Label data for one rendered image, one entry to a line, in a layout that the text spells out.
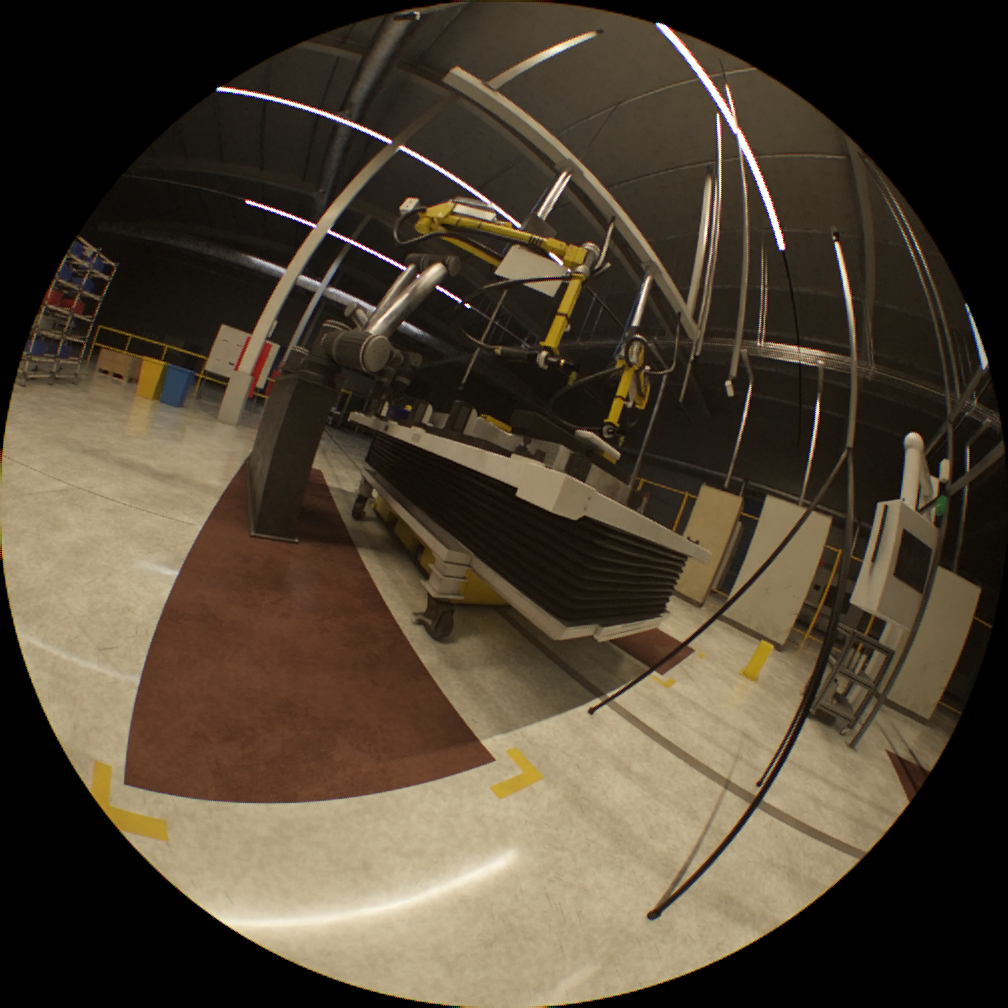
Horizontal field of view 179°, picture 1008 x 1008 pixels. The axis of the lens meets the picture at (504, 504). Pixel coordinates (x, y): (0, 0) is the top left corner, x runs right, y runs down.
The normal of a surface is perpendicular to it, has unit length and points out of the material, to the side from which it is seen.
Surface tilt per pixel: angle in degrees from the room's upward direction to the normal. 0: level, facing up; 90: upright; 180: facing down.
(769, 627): 90
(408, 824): 0
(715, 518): 90
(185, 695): 0
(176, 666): 0
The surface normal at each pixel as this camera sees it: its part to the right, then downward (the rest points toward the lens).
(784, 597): -0.73, -0.22
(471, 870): 0.36, -0.93
